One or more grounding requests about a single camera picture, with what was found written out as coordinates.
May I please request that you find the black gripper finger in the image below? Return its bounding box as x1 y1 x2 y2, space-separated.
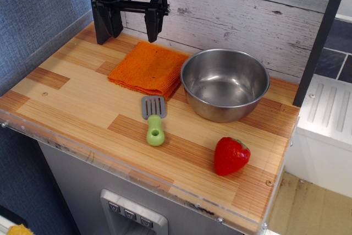
92 0 123 39
145 0 165 42

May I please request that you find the stainless steel bowl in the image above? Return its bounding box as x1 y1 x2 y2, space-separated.
180 48 270 123

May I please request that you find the orange folded cloth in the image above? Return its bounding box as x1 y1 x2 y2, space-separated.
108 41 189 99

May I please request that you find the clear acrylic table edge guard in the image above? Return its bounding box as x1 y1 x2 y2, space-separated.
1 110 268 234

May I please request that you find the red toy strawberry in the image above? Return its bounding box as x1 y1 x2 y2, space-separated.
214 137 251 176

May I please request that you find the silver dispenser panel with buttons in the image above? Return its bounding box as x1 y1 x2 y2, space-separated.
100 189 169 234

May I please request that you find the white ribbed toy sink unit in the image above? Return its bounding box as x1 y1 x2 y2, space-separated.
285 75 351 196

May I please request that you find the yellow object at corner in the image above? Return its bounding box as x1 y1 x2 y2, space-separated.
6 225 34 235

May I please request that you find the green handled grey toy spatula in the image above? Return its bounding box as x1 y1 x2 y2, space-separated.
141 95 166 146

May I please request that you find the dark grey right post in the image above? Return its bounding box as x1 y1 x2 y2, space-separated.
293 0 342 107

